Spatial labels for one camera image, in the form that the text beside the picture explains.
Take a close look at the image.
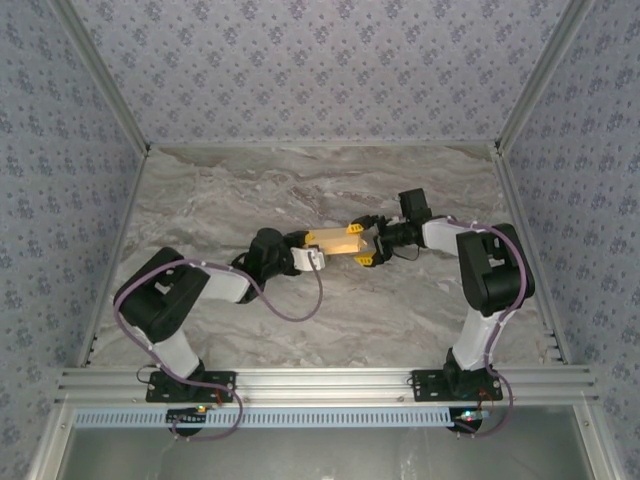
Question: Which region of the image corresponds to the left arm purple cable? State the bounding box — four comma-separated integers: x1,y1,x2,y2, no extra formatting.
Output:
113,252,324,442

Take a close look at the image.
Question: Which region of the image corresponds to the aluminium frame post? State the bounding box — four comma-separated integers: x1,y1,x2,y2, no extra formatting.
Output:
493,0,599,151
48,0,152,154

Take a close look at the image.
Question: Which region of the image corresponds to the aluminium table side rail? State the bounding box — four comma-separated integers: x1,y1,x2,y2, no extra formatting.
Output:
492,144,572,365
77,144,151,369

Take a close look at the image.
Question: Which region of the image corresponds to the aluminium mounting rail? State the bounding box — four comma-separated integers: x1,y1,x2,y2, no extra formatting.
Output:
54,366,599,405

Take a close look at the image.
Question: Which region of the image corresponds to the small black electronics board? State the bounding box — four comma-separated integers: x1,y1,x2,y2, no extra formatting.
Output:
166,407,209,429
452,408,494,432

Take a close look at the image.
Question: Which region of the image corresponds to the aluminium lower frame bar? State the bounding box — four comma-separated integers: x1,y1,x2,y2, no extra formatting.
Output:
573,403,619,480
29,403,76,480

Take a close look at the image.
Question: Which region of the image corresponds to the grey metal panel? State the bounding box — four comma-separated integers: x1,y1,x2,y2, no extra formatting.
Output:
64,404,594,480

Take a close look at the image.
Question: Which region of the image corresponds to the slotted grey cable duct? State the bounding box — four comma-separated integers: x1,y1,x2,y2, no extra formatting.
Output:
73,407,461,429

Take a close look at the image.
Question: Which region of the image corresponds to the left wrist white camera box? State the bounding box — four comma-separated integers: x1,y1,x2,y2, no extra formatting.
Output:
291,245,327,272

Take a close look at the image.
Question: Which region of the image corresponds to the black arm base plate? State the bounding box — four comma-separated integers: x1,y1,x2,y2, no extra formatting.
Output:
145,371,237,404
410,369,504,403

